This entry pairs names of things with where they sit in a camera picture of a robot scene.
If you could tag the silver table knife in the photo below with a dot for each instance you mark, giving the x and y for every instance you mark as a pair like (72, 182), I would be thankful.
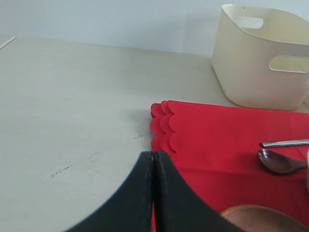
(285, 143)

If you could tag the thin white stick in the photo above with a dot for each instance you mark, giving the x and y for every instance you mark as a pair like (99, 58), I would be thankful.
(7, 42)

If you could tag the large cream plastic bin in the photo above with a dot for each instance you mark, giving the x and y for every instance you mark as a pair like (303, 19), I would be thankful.
(261, 57)

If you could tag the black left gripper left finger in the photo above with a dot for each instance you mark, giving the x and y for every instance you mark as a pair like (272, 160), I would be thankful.
(129, 209)

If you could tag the dark wooden spoon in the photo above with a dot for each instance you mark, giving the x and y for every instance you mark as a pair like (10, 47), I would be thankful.
(278, 163)

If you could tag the red tablecloth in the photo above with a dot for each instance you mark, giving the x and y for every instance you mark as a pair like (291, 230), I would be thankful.
(214, 148)

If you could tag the brown wooden plate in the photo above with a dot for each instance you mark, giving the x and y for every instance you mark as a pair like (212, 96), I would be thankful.
(254, 218)

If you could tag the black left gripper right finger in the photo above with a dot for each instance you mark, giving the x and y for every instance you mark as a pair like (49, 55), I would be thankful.
(177, 208)

